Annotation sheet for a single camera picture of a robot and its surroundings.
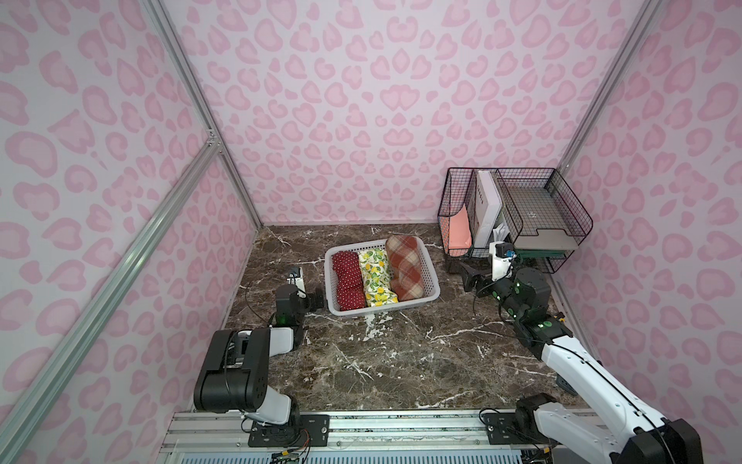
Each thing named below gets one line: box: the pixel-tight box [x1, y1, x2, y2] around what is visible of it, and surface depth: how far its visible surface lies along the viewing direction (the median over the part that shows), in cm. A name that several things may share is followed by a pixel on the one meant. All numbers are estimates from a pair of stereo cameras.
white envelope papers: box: [492, 222, 511, 242], surface depth 97 cm
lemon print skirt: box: [357, 248, 400, 307], surface depth 97 cm
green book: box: [515, 248, 567, 259], surface depth 99 cm
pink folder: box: [448, 203, 472, 250], surface depth 114 cm
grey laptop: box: [505, 183, 579, 251], surface depth 95 cm
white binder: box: [474, 170, 503, 248], surface depth 97 cm
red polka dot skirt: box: [331, 250, 368, 312], surface depth 97 cm
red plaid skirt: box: [385, 233, 426, 302], surface depth 97 cm
